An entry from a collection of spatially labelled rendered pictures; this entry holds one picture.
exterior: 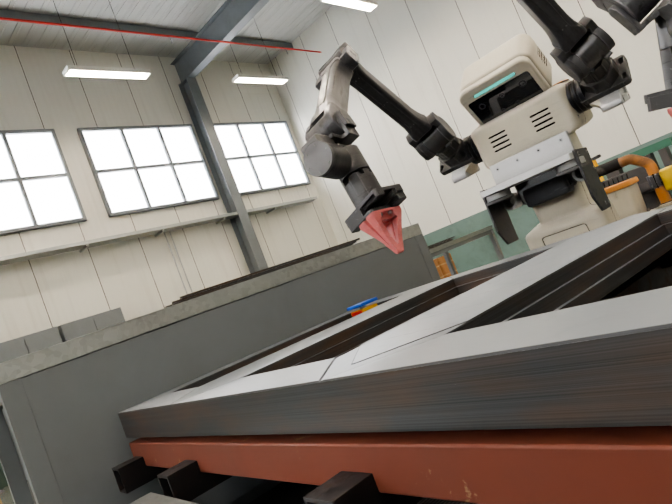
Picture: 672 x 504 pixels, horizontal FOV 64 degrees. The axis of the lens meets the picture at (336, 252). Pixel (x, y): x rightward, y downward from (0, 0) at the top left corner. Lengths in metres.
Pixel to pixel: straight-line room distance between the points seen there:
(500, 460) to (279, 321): 1.10
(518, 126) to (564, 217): 0.27
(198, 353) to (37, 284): 8.92
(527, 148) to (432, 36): 10.99
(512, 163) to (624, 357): 1.22
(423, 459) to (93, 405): 0.92
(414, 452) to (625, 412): 0.19
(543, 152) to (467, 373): 1.14
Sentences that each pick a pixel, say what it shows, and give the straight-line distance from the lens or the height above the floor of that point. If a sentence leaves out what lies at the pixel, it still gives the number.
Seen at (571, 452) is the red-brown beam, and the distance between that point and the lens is 0.39.
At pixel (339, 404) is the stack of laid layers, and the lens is 0.54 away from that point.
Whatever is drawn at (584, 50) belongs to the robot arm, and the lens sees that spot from 1.40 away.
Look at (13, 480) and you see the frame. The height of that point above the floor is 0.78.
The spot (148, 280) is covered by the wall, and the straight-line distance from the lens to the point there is 10.93.
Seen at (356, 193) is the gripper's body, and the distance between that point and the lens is 0.91.
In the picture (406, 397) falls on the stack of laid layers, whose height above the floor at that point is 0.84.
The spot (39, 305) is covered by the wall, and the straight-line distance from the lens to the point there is 10.14.
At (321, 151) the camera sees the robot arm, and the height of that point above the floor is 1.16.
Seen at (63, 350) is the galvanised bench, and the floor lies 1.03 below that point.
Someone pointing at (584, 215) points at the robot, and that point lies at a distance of 1.52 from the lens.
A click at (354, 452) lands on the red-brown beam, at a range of 0.55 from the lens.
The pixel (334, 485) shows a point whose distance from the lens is 0.56.
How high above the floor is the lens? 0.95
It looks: 3 degrees up
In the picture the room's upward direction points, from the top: 21 degrees counter-clockwise
